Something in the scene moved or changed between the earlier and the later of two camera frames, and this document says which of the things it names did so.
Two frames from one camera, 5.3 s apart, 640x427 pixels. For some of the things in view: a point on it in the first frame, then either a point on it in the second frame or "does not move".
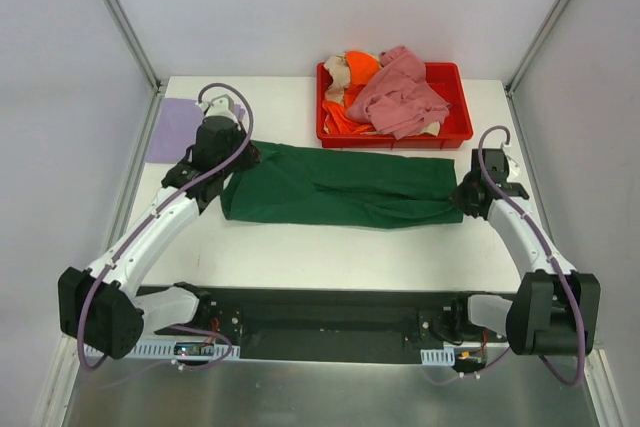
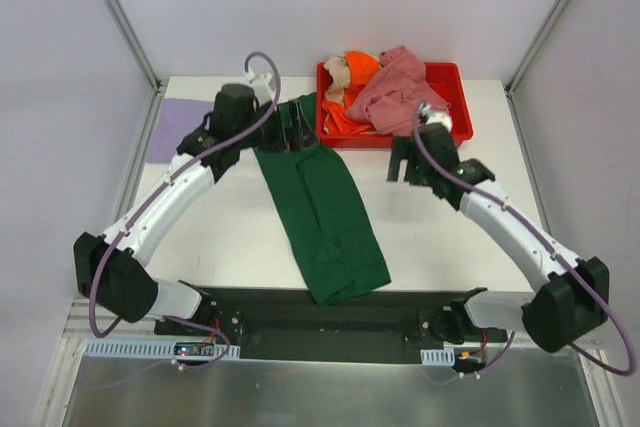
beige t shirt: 340,71 does not move
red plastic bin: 456,127 does not move
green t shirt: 295,184 to 333,232
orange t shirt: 362,66 does not move
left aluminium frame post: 159,86 does not move
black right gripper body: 465,195 to 413,165
